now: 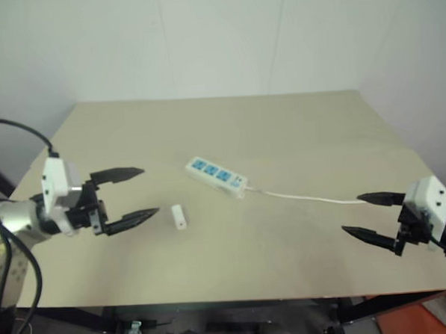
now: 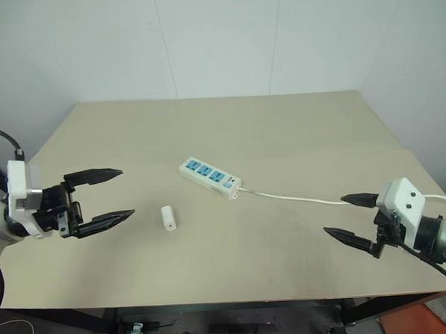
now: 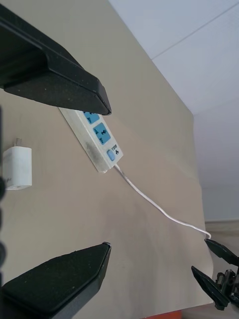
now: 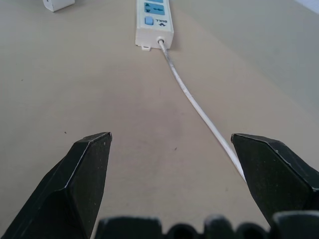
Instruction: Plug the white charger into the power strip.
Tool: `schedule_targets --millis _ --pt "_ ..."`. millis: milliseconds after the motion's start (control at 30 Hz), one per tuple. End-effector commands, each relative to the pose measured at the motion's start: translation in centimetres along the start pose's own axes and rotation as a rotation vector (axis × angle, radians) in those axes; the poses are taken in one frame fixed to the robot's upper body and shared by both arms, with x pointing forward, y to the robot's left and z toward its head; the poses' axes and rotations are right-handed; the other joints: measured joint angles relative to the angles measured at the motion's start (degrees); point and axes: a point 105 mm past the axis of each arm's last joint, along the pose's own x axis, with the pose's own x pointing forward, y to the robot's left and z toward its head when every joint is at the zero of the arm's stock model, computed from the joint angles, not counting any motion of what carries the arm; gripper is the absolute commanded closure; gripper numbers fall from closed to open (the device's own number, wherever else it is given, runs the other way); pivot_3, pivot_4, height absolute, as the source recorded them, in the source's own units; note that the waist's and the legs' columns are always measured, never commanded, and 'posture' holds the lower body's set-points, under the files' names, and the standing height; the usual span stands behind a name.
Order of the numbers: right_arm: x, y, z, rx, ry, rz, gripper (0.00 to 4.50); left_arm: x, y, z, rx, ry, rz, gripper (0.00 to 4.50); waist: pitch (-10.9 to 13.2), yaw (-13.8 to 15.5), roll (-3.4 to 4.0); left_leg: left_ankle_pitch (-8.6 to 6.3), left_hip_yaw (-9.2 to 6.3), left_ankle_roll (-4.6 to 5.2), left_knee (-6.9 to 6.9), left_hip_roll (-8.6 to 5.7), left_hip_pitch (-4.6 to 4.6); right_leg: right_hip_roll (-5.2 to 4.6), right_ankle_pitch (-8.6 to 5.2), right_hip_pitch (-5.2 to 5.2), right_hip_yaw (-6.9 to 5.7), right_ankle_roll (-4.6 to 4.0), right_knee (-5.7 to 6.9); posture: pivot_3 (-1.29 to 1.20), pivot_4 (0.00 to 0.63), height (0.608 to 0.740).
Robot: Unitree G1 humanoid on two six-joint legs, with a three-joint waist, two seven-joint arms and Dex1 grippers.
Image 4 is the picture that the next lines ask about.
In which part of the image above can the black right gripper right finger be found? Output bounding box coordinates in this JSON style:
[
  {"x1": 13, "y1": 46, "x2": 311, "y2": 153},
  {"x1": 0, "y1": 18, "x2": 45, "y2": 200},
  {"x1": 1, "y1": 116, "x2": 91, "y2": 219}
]
[{"x1": 230, "y1": 133, "x2": 319, "y2": 229}]

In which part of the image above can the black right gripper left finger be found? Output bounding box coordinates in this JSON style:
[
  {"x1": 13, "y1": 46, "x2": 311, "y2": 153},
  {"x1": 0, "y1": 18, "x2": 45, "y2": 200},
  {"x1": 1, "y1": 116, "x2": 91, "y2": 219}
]
[{"x1": 0, "y1": 131, "x2": 113, "y2": 239}]

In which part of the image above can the white power strip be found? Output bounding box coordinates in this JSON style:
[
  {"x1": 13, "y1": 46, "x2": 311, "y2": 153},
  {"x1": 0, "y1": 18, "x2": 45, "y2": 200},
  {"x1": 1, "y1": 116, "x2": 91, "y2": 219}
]
[{"x1": 135, "y1": 0, "x2": 174, "y2": 52}]

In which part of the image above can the white plug adapter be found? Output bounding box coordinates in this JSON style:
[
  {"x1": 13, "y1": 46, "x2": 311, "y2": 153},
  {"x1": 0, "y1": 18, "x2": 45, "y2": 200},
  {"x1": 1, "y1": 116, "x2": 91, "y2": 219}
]
[{"x1": 42, "y1": 0, "x2": 75, "y2": 12}]

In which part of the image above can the white power cable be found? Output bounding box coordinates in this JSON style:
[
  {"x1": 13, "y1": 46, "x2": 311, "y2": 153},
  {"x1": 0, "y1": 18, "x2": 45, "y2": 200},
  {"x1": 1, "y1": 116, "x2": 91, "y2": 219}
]
[{"x1": 158, "y1": 38, "x2": 247, "y2": 183}]

